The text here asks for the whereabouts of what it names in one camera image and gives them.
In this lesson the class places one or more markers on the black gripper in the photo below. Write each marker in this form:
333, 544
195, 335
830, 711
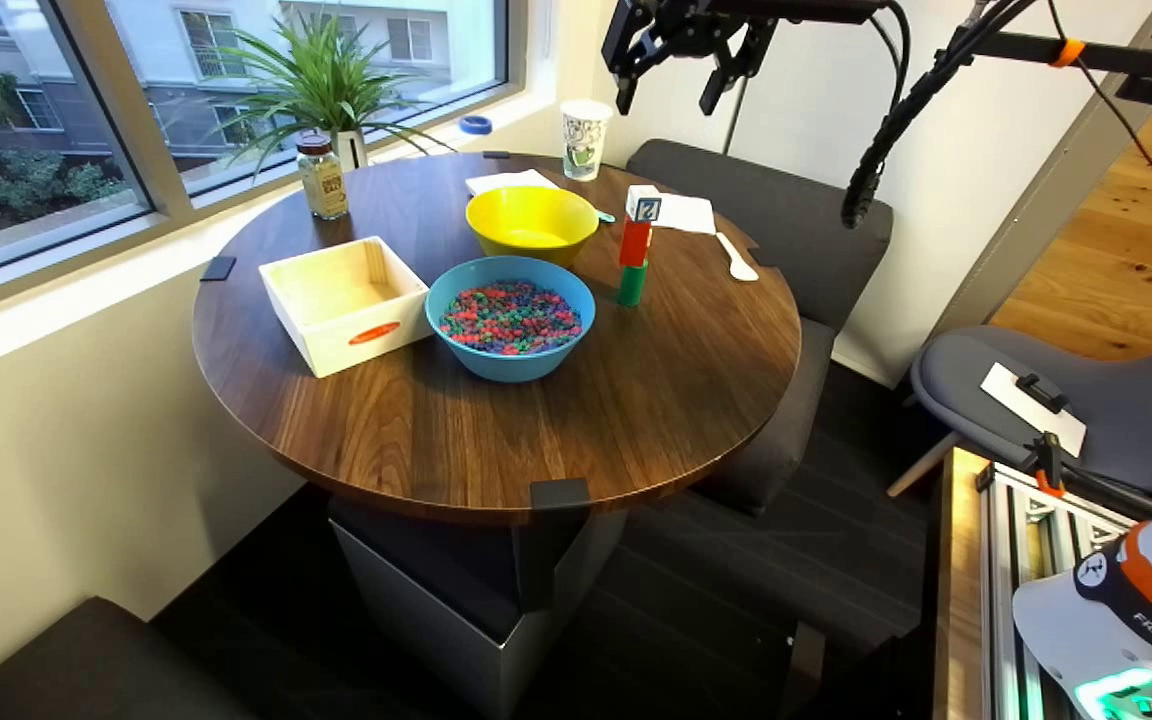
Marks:
716, 13

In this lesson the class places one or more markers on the small wooden number cube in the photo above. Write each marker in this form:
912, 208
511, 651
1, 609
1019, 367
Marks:
651, 208

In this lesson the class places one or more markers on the printed paper cup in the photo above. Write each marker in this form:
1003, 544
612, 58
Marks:
585, 140

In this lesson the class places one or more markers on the flat white napkin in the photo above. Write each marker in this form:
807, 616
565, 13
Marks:
687, 208

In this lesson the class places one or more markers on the teal plastic scoop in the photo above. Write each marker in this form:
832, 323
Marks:
607, 214

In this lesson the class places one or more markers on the dark grey sofa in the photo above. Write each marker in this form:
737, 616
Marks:
776, 227

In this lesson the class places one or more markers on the folded white napkin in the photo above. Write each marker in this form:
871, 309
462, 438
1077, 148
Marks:
511, 180

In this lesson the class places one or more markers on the white plastic spoon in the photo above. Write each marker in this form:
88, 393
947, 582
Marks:
742, 264

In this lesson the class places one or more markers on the blue round lid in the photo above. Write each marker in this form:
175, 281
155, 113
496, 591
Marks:
473, 127

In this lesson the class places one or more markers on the yellow bowl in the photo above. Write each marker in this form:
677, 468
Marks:
531, 220

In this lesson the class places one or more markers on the green cylinder block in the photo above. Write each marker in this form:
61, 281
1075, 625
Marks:
628, 290

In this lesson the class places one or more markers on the multicoloured beads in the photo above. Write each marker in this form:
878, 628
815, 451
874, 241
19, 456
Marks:
512, 316

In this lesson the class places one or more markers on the blue bowl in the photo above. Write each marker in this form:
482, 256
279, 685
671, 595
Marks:
511, 360

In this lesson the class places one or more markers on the green potted plant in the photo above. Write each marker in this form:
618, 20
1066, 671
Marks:
319, 83

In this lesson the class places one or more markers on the glass jar with dark lid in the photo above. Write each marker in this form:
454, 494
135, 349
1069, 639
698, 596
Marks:
321, 180

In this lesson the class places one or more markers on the white wooden box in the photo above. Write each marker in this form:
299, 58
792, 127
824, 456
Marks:
321, 335

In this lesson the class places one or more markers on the white paper tag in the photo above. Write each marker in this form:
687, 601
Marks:
1035, 410

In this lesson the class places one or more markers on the black table edge clamp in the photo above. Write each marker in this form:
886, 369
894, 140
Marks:
218, 270

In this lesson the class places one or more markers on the grey shell chair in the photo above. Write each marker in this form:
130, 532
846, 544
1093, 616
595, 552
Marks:
1137, 413

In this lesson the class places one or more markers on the wooden board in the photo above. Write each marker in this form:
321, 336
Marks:
961, 585

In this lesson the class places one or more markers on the grey metal table base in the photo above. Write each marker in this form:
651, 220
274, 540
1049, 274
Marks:
443, 642

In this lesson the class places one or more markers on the dark grey bench seat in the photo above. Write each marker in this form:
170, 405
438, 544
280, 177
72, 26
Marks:
82, 667

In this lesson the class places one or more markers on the grey window frame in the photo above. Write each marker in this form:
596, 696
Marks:
122, 106

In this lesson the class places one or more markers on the aluminium extrusion frame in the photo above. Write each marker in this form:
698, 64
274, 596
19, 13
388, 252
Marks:
1043, 563

